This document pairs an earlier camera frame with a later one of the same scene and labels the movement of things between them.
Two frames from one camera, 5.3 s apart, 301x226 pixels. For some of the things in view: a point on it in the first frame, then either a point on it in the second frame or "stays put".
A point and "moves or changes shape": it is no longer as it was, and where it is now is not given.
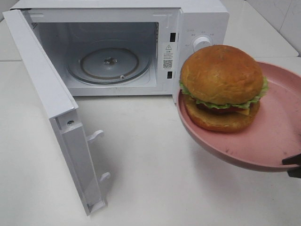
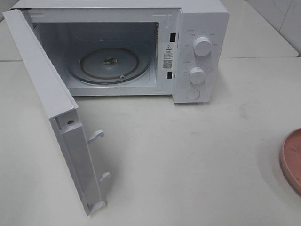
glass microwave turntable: x=109 y=65 stays put
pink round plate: x=274 y=136 moves or changes shape
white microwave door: x=59 y=101 stays put
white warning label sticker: x=168 y=56 stays put
